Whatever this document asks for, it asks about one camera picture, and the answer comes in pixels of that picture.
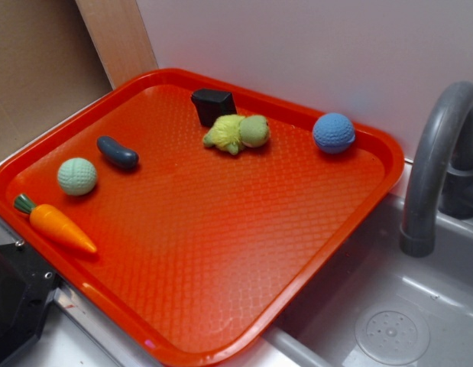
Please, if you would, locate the green plush turtle toy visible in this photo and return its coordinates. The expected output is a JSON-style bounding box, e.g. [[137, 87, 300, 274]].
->
[[202, 115, 271, 155]]

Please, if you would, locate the blue dimpled ball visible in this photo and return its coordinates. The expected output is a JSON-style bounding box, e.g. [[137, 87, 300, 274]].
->
[[312, 112, 355, 154]]

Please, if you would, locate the dark grey capsule toy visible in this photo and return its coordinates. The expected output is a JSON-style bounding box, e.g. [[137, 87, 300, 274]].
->
[[96, 135, 139, 170]]

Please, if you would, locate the wooden board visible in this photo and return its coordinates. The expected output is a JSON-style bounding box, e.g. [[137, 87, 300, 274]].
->
[[76, 0, 158, 89]]

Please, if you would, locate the black box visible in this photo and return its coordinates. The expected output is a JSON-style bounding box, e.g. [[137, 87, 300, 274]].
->
[[191, 88, 237, 128]]

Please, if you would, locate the orange plastic tray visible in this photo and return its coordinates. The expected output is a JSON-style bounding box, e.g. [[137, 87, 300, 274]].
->
[[0, 69, 404, 366]]

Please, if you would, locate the brown cardboard panel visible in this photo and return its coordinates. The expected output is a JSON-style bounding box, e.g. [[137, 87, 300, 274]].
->
[[0, 1, 112, 162]]

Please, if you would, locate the light green dimpled ball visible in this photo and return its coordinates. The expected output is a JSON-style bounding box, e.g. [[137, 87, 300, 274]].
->
[[57, 158, 98, 196]]

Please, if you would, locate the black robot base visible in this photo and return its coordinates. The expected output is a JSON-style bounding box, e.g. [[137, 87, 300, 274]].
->
[[0, 243, 59, 366]]

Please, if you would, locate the orange toy carrot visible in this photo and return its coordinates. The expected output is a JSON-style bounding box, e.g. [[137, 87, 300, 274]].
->
[[14, 193, 97, 255]]

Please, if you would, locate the grey toy faucet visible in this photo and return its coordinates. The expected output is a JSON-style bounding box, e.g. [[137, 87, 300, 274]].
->
[[400, 81, 473, 258]]

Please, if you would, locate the grey toy sink basin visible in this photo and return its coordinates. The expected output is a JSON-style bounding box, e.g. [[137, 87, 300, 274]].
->
[[264, 195, 473, 366]]

